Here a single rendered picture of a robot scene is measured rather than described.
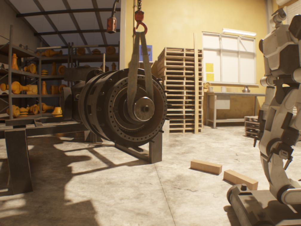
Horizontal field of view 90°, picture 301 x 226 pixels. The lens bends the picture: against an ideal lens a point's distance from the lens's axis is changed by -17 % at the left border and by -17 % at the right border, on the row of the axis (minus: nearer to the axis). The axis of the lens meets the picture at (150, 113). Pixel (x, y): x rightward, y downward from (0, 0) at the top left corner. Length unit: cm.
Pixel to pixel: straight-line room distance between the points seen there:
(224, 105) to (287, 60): 467
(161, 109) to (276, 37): 85
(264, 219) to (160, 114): 93
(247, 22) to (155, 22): 351
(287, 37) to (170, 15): 547
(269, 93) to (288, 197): 73
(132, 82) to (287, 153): 92
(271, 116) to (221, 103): 446
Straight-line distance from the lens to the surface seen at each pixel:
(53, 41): 1296
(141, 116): 106
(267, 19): 829
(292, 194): 144
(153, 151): 253
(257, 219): 127
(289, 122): 110
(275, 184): 140
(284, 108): 125
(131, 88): 106
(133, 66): 107
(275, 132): 127
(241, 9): 772
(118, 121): 116
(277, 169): 132
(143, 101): 106
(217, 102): 569
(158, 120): 122
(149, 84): 111
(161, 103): 122
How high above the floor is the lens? 92
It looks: 5 degrees down
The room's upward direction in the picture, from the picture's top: straight up
